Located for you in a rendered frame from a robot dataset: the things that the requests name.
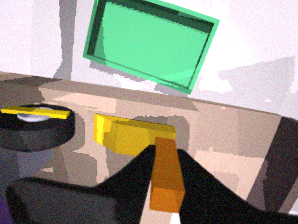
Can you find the yellow wedge chock with orange handle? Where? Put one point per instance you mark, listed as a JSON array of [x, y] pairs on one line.
[[130, 137]]

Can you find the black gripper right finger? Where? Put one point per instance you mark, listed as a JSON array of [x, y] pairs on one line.
[[209, 201]]

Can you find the green tray floor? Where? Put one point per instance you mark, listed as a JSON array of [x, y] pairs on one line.
[[150, 40]]

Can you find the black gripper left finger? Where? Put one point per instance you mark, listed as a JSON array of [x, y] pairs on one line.
[[119, 199]]

